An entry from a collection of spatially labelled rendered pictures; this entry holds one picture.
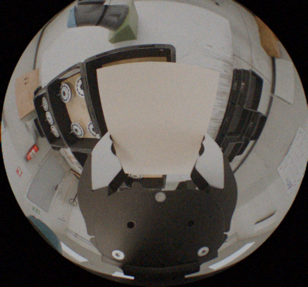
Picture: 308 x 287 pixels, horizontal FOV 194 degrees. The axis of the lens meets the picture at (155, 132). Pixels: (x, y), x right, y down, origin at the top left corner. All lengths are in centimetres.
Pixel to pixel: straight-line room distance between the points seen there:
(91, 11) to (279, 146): 319
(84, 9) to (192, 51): 52
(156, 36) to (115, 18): 23
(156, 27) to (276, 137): 296
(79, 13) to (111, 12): 13
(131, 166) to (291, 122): 289
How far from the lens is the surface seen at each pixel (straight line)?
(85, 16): 45
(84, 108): 53
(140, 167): 15
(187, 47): 57
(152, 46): 31
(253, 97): 133
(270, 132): 301
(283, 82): 294
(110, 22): 47
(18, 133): 318
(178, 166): 15
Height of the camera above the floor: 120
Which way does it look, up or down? 58 degrees down
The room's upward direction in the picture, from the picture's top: 180 degrees counter-clockwise
